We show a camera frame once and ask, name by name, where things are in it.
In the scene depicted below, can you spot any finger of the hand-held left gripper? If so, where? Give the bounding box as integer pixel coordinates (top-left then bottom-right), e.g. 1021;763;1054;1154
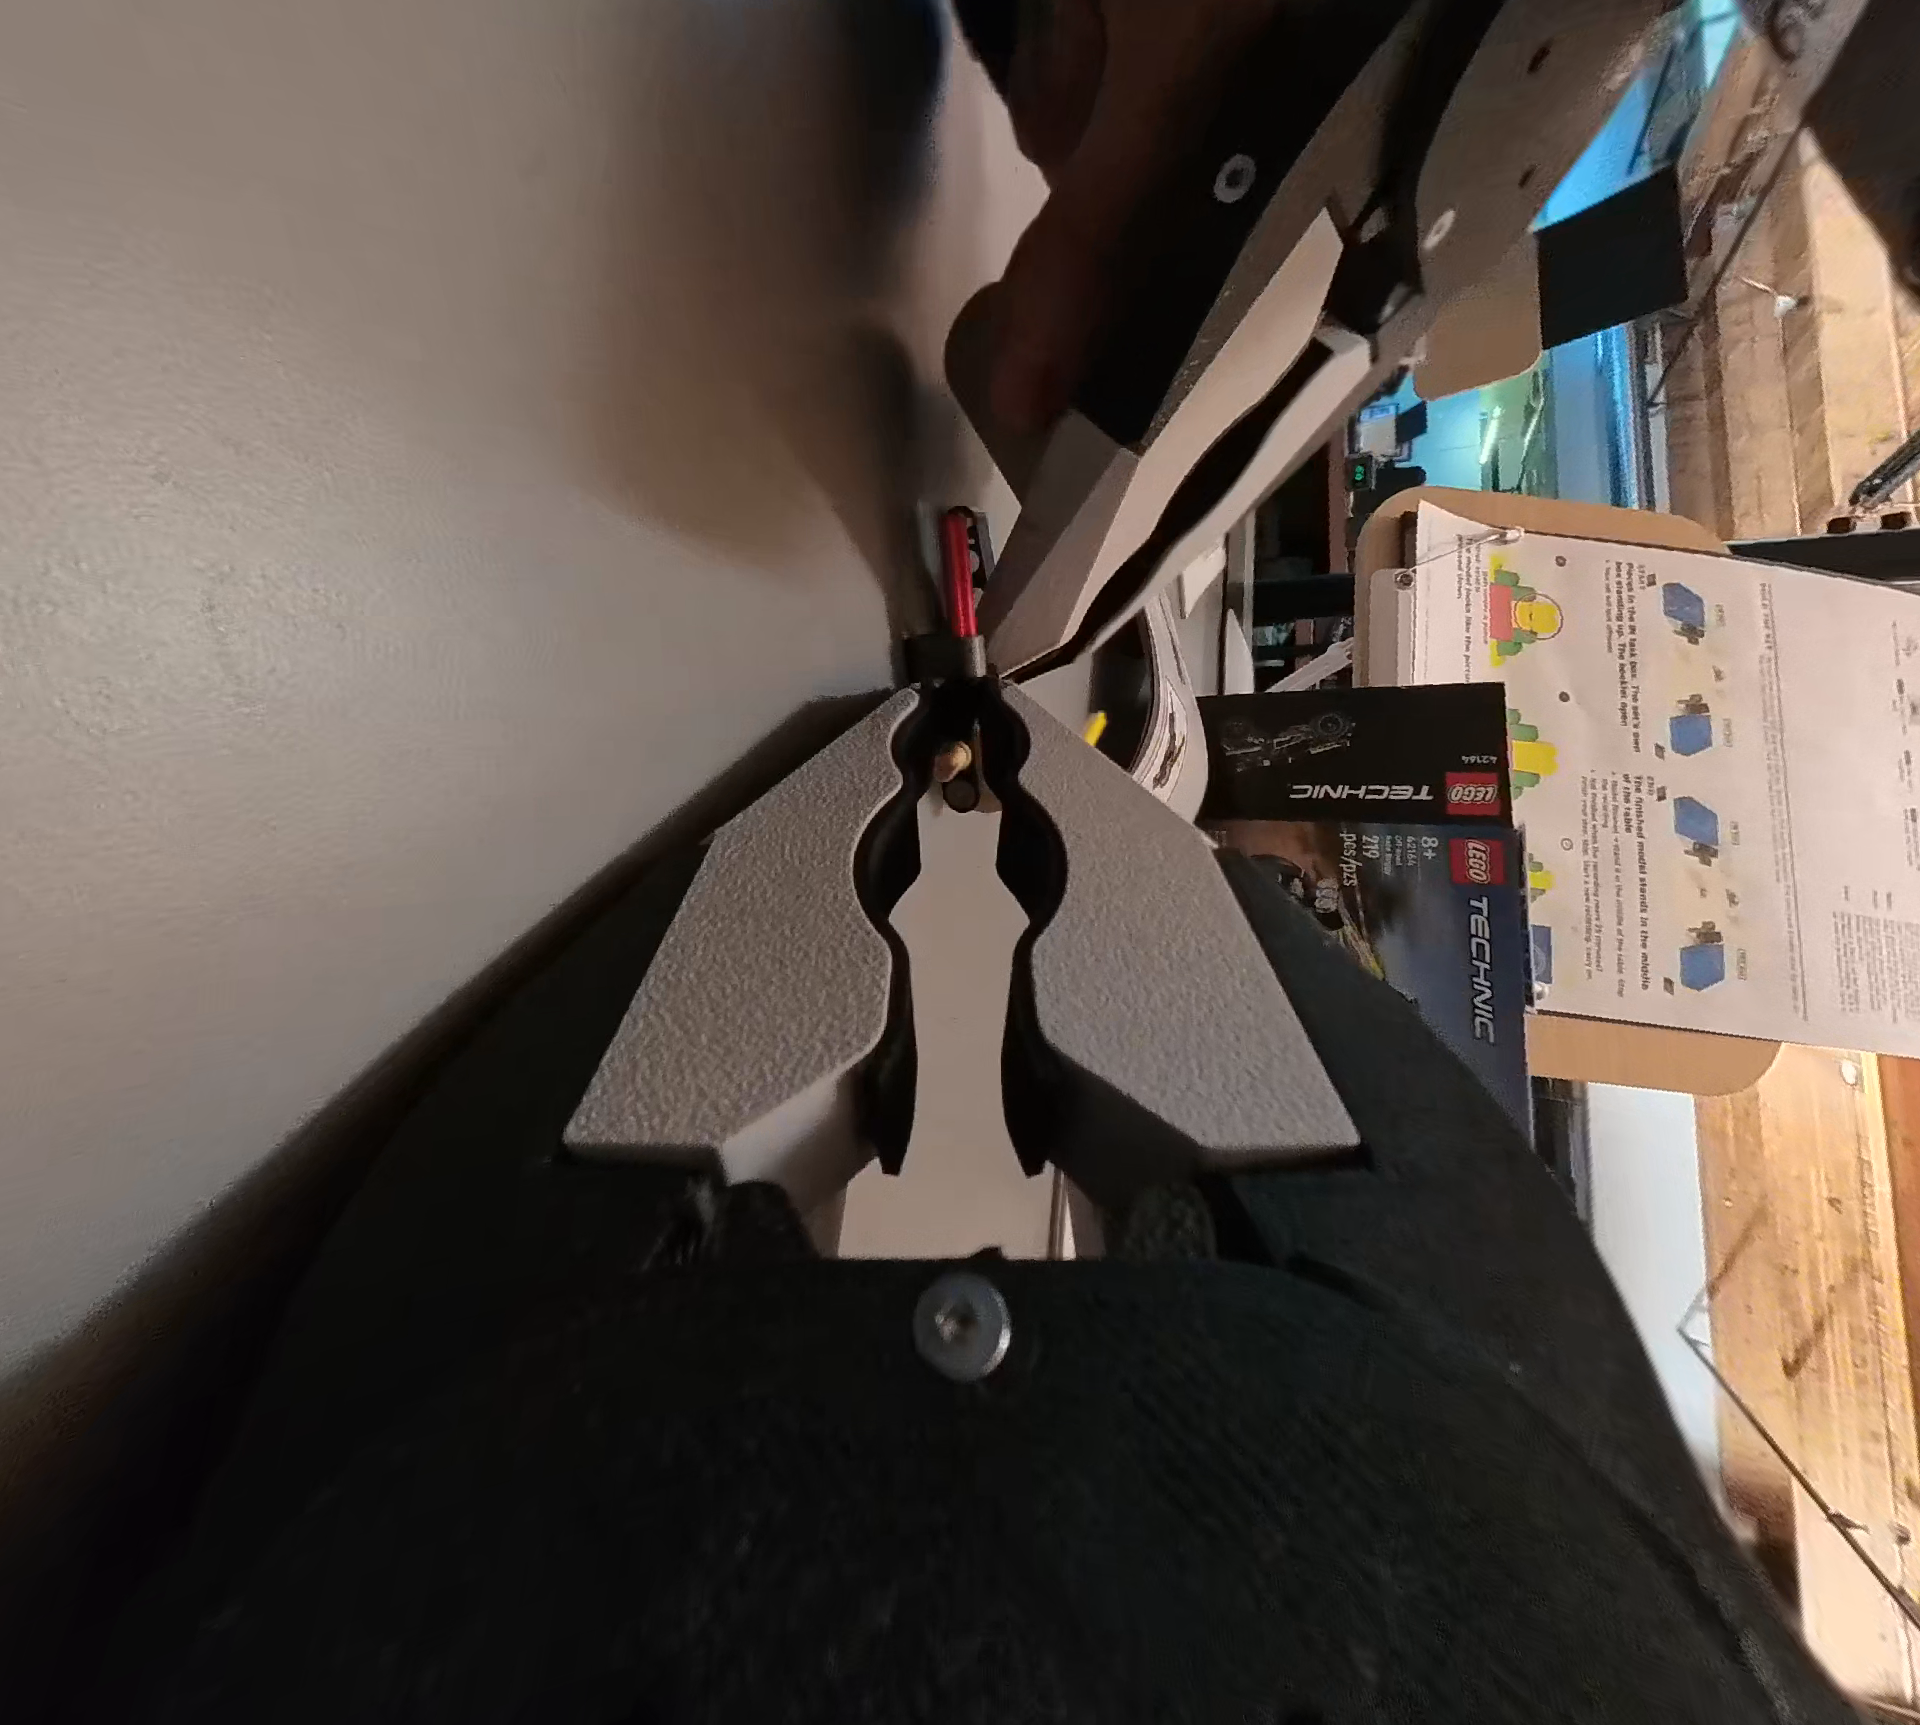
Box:
1015;330;1415;682
978;204;1349;676

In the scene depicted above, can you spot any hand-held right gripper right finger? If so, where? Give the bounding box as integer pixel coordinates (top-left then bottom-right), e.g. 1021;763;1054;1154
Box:
989;680;1369;1257

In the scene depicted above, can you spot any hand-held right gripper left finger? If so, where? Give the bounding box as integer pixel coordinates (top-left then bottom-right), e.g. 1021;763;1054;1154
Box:
560;684;925;1257

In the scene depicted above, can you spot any black gear frame assembly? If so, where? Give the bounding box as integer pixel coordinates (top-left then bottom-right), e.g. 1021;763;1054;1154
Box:
897;501;1002;815

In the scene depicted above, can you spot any toy car set box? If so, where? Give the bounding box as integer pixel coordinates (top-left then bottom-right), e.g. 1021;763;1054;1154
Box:
1189;680;1536;1132

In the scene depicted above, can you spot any person's left hand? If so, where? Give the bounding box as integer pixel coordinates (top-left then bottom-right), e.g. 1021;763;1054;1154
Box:
943;0;1446;440

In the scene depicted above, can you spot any hanging cardboard strip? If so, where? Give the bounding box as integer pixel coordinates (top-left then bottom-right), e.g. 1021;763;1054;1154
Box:
1409;168;1694;404

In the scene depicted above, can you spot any open instruction booklet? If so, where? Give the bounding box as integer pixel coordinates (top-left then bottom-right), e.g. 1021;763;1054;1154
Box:
1091;596;1212;815

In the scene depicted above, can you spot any cardboard box with instruction sheet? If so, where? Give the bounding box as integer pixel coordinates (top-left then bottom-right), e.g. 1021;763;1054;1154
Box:
1405;523;1920;1063

